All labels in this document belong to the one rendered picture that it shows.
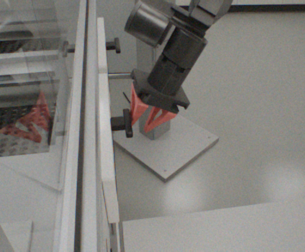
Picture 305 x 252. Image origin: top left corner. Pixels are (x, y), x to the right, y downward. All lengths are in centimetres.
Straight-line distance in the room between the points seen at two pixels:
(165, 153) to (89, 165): 139
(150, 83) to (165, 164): 118
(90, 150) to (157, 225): 25
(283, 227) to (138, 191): 108
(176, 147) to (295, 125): 81
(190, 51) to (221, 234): 32
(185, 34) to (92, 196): 28
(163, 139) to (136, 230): 127
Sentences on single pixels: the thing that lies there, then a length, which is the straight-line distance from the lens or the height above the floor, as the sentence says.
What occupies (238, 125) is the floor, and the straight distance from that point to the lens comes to 205.
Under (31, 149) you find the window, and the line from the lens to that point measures 18.
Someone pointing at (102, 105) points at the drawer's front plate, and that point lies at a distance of 57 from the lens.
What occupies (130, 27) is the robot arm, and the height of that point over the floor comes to 106.
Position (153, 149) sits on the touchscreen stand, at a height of 4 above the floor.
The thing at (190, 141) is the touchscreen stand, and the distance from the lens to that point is 183.
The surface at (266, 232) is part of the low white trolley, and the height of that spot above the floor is 76.
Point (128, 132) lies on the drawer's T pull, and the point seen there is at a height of 91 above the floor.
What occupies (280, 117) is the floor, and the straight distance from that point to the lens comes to 220.
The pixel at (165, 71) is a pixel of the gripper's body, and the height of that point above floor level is 100.
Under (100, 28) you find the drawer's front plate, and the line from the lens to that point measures 88.
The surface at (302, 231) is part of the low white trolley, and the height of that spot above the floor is 76.
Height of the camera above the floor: 126
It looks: 39 degrees down
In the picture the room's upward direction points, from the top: straight up
